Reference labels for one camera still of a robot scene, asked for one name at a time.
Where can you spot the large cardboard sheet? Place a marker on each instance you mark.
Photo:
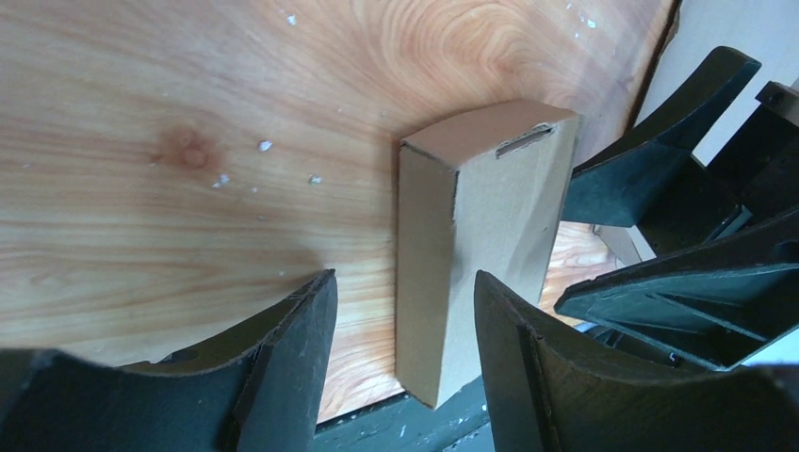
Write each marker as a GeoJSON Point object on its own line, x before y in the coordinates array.
{"type": "Point", "coordinates": [764, 30]}

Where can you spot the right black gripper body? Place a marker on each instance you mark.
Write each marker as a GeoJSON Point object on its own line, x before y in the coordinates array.
{"type": "Point", "coordinates": [754, 177]}

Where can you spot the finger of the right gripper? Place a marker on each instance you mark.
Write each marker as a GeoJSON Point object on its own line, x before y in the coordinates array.
{"type": "Point", "coordinates": [714, 304]}
{"type": "Point", "coordinates": [616, 186]}

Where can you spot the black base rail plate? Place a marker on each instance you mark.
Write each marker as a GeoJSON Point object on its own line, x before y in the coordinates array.
{"type": "Point", "coordinates": [402, 423]}

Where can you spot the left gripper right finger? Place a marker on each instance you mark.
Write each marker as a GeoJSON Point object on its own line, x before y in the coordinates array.
{"type": "Point", "coordinates": [550, 387]}

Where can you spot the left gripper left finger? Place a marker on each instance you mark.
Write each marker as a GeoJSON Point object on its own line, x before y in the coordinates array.
{"type": "Point", "coordinates": [256, 386]}

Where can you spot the small brown cardboard box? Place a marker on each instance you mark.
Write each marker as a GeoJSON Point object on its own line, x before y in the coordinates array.
{"type": "Point", "coordinates": [479, 191]}

